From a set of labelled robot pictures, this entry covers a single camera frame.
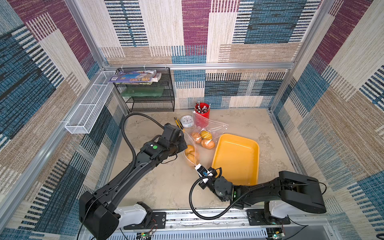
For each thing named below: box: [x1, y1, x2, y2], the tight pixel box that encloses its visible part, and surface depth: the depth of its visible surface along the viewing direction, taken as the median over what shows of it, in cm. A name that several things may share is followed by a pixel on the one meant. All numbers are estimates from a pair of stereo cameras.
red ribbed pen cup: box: [195, 102, 211, 128], surface depth 103 cm
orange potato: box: [191, 132, 202, 144], surface depth 99 cm
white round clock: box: [180, 115, 195, 128], surface depth 113 cm
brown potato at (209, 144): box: [201, 139, 216, 150], surface depth 97 cm
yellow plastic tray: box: [211, 133, 260, 186], surface depth 96 cm
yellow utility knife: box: [174, 117, 186, 133], surface depth 111 cm
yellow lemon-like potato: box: [200, 130, 213, 140], surface depth 99 cm
